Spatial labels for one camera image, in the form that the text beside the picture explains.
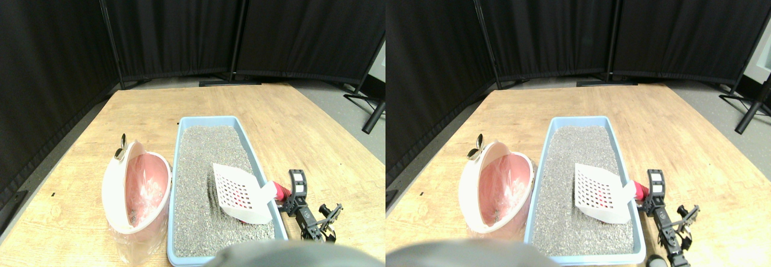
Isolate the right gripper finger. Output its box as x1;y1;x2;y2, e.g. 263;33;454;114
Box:
289;169;307;210
647;169;666;212

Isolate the white scoop with red handle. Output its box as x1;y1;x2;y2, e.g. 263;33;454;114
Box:
212;162;292;226
574;162;651;225

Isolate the red lump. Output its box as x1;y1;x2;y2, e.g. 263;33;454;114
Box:
592;196;615;224
231;195;256;225

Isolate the blue litter tray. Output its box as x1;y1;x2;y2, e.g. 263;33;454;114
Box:
167;116;290;267
524;116;647;266

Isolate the thick black stand pole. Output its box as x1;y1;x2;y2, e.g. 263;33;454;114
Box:
735;74;771;135
361;101;386;134

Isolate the black curtain stand foot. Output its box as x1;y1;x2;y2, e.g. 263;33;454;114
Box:
576;77;638;87
199;77;261;87

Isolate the white shelf unit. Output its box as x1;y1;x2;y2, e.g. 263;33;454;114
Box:
367;38;386;82
744;35;771;87

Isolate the black curtain stand pole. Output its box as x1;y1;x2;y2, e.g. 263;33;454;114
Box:
231;0;252;81
469;0;501;89
605;0;627;81
93;0;125;90

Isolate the white bin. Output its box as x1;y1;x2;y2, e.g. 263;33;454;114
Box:
101;133;173;264
458;133;535;242

